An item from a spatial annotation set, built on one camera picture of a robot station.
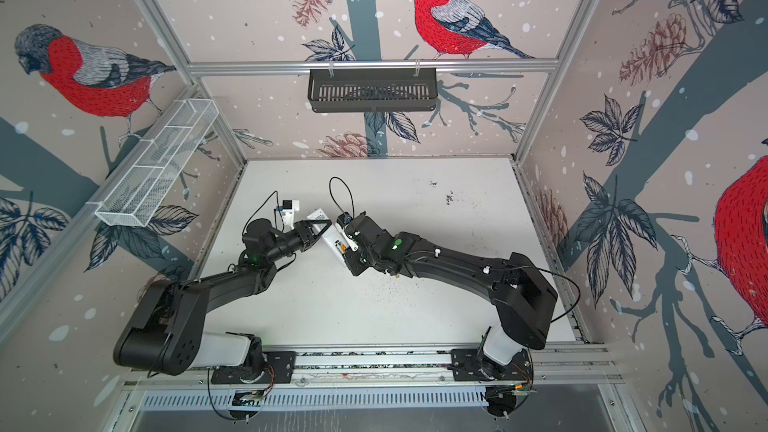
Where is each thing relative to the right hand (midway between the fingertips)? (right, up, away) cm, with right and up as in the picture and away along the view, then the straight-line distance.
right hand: (345, 257), depth 80 cm
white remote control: (-4, +5, +2) cm, 7 cm away
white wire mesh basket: (-50, +25, -3) cm, 56 cm away
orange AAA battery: (-1, +2, +2) cm, 3 cm away
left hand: (-5, +8, +1) cm, 10 cm away
